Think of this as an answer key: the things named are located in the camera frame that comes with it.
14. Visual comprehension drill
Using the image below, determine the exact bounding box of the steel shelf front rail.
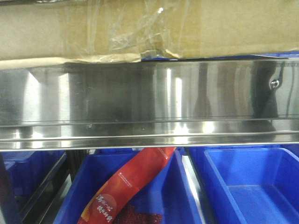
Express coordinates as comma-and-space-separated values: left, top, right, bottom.
0, 59, 299, 151

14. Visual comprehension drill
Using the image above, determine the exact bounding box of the blue bin with package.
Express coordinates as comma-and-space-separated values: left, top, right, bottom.
54, 147, 202, 224

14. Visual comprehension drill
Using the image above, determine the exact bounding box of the empty blue bin right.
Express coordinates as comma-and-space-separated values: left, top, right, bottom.
189, 147, 299, 224

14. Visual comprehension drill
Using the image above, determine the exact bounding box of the brown cardboard carton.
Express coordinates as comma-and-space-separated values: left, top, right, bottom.
0, 0, 299, 69

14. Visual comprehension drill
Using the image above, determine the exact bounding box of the red snack package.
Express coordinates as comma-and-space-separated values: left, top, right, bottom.
77, 147, 176, 224

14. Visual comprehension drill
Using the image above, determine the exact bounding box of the blue bin lower left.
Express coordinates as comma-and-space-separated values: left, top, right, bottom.
1, 150, 64, 196

